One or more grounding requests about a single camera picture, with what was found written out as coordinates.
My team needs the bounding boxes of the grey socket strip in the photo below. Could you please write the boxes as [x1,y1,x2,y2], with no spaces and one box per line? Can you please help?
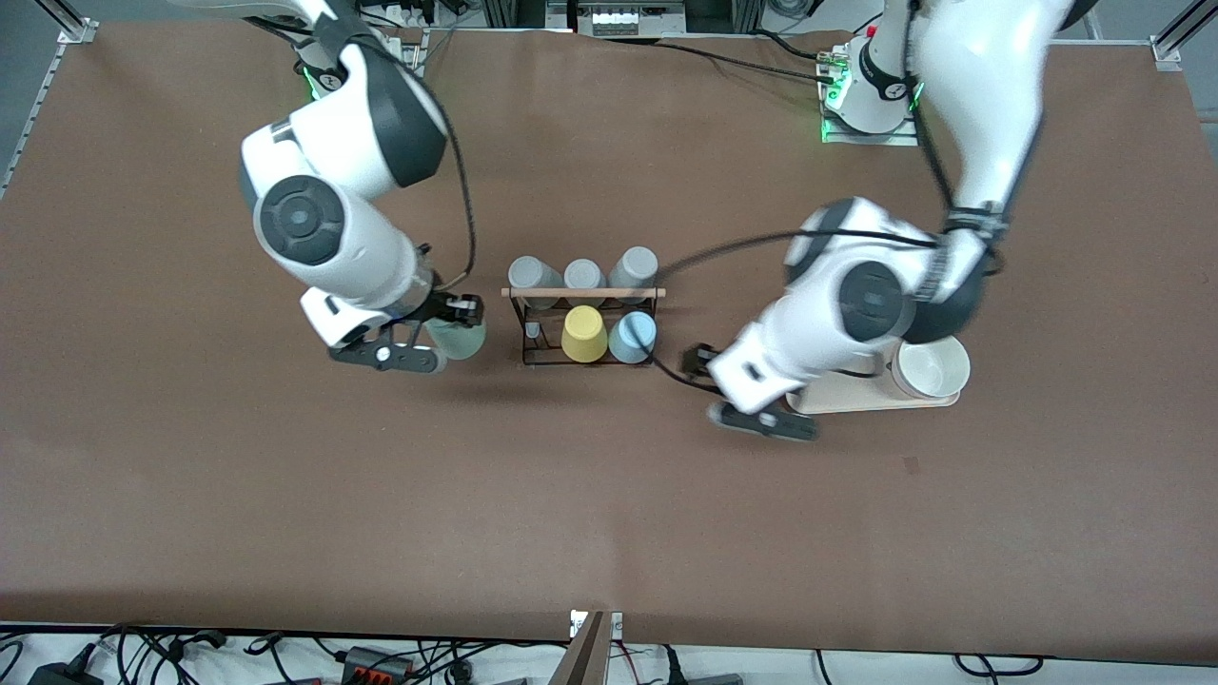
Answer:
[578,0,688,37]

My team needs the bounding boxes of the black wire cup rack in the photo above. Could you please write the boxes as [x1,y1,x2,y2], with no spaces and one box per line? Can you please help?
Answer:
[501,285,667,368]

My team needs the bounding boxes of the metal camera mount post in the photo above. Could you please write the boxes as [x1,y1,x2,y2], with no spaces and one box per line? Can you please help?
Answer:
[547,609,625,685]

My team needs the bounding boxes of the metal table corner bracket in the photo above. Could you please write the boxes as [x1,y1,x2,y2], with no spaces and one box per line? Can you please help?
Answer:
[38,0,98,45]
[1149,0,1218,73]

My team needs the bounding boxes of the black cable on table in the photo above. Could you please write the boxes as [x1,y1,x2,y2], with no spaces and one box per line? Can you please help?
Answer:
[609,34,840,87]

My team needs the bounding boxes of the black floor cable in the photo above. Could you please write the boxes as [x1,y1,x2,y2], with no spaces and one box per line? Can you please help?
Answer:
[95,623,229,672]
[954,653,1045,677]

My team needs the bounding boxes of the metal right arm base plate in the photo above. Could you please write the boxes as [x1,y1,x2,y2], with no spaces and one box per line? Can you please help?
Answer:
[381,29,425,77]

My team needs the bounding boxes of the black power strip red switches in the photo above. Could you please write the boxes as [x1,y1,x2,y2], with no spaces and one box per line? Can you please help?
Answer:
[341,645,422,685]

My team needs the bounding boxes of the pale green cup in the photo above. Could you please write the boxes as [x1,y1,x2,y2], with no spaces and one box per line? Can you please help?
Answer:
[423,318,487,362]

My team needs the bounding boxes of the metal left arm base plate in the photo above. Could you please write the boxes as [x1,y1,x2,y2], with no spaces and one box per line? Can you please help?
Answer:
[820,43,921,147]

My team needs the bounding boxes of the black power adapter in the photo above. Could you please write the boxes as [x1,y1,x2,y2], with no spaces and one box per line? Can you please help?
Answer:
[27,661,106,685]

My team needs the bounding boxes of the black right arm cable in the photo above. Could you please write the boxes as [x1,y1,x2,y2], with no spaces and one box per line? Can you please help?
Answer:
[417,74,477,292]

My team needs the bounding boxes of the light blue cup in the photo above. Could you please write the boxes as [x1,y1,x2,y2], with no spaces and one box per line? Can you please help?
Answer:
[607,311,658,365]

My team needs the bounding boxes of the yellow cup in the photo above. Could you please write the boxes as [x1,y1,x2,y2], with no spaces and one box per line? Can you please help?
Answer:
[560,304,610,364]

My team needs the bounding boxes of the cream plastic tray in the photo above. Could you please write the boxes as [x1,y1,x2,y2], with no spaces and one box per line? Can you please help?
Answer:
[785,362,962,414]

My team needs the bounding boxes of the white bowl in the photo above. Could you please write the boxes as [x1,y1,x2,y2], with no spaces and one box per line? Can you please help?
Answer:
[890,335,972,401]

